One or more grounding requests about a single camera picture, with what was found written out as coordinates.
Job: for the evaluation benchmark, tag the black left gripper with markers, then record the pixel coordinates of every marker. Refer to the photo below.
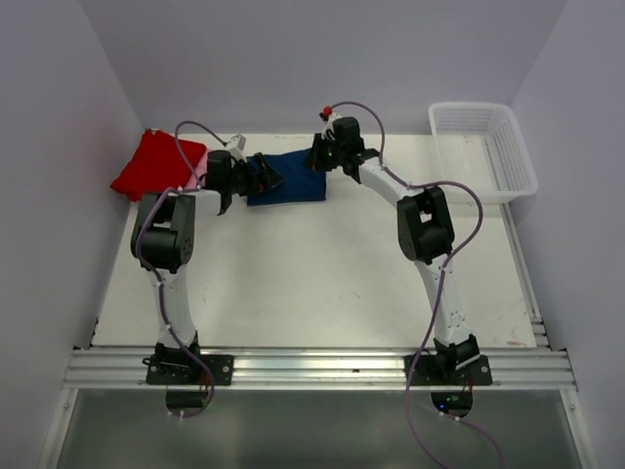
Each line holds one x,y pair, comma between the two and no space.
266,174

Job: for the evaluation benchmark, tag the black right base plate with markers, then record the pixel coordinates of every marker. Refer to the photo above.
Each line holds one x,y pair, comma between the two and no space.
429,373

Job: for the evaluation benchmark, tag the white plastic basket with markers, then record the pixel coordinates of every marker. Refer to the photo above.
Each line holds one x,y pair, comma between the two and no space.
480,145

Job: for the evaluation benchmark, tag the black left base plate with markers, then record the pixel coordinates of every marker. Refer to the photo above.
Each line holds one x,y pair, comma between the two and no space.
188,374

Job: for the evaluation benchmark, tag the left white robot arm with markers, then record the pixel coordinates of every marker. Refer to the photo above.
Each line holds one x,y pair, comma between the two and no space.
163,242

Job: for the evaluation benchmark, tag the pink folded t shirt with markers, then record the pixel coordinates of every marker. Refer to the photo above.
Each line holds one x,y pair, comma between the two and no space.
199,171

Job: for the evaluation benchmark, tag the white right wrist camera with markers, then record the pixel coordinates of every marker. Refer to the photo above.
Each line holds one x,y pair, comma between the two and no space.
328,116

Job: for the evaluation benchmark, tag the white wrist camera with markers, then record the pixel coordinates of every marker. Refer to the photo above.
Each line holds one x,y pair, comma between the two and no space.
328,116
235,145

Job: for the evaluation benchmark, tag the dark blue t shirt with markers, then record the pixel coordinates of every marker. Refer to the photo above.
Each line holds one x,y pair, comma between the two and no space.
301,184

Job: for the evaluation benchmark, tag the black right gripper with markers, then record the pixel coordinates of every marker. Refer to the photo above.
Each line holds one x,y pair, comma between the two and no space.
313,158

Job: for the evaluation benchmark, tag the aluminium front rail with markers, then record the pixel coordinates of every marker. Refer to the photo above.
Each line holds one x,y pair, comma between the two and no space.
329,369

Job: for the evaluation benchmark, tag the red folded t shirt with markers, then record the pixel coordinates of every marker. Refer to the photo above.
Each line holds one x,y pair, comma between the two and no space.
156,165

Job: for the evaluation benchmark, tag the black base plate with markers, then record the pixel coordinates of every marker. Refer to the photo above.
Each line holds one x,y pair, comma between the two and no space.
429,373
188,374

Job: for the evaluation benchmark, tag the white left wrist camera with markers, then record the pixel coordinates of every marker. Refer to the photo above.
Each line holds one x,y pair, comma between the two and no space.
235,145

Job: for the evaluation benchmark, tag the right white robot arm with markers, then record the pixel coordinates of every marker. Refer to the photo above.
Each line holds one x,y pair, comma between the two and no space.
425,236

